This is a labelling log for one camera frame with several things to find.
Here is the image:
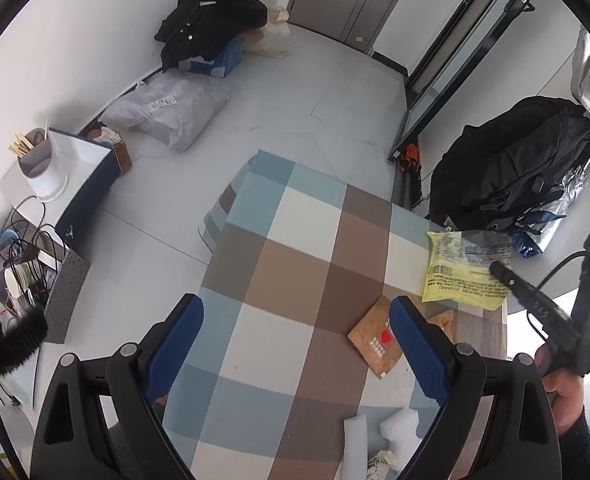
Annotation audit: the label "small yellow snack wrapper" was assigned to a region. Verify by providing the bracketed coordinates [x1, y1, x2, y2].
[422, 230, 513, 311]

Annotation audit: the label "person's right hand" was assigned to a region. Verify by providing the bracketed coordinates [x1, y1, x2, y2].
[542, 367, 584, 437]

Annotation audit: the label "brown sachet with red heart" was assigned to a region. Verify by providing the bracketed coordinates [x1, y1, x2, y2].
[347, 296, 403, 378]

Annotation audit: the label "crumpled white green wrapper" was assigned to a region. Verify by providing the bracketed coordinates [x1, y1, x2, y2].
[365, 451, 397, 480]

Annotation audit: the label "black furry sleeve cuff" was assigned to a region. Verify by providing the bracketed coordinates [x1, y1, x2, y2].
[0, 308, 48, 376]

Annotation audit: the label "white foam strip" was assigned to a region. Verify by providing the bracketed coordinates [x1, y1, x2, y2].
[342, 415, 369, 480]

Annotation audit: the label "black backpack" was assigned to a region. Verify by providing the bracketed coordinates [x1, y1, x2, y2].
[427, 96, 590, 231]

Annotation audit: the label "checkered tablecloth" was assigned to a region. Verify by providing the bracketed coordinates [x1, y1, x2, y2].
[163, 148, 509, 480]

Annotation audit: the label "orange black folded umbrella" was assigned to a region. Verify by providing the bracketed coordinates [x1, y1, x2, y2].
[398, 142, 422, 209]

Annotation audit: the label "white and navy box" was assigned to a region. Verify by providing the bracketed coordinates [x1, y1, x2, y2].
[0, 128, 121, 248]

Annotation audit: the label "white utensil holder cup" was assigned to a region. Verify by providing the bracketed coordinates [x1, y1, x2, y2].
[3, 125, 68, 205]

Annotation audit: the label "grey plastic bag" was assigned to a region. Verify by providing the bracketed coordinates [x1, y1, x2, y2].
[100, 68, 230, 152]

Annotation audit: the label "beige paper bag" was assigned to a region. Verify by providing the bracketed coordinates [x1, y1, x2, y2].
[242, 6, 291, 58]

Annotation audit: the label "blue cardboard box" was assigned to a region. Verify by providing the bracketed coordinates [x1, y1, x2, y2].
[179, 36, 245, 78]

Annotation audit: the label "black jacket pile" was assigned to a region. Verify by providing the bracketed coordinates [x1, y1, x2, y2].
[154, 0, 268, 70]

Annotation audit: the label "tangled black cables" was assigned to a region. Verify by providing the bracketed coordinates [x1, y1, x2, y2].
[0, 194, 72, 311]

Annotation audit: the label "glass sliding door frame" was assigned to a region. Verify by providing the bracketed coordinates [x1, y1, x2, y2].
[388, 0, 534, 162]

